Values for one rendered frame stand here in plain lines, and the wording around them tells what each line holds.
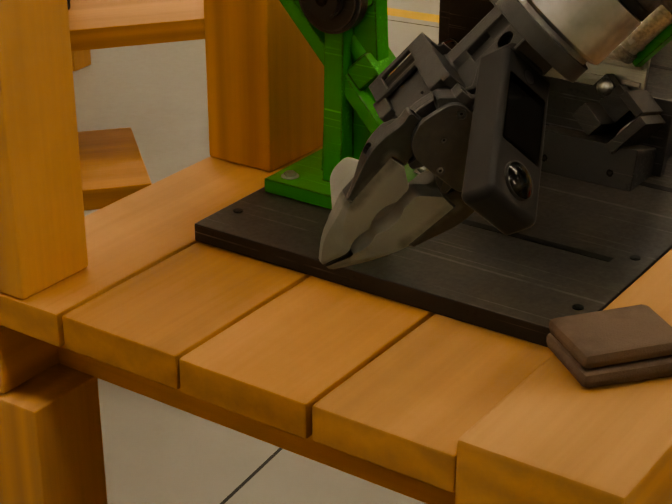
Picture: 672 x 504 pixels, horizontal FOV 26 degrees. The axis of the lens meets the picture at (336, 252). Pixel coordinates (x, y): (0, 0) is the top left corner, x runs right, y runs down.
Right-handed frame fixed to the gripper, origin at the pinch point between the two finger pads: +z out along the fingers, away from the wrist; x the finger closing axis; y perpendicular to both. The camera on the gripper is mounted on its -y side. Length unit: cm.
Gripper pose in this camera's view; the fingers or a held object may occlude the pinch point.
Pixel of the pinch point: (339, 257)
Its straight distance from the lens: 96.5
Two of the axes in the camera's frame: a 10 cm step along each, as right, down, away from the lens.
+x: -6.9, -4.8, -5.5
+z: -6.9, 6.7, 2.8
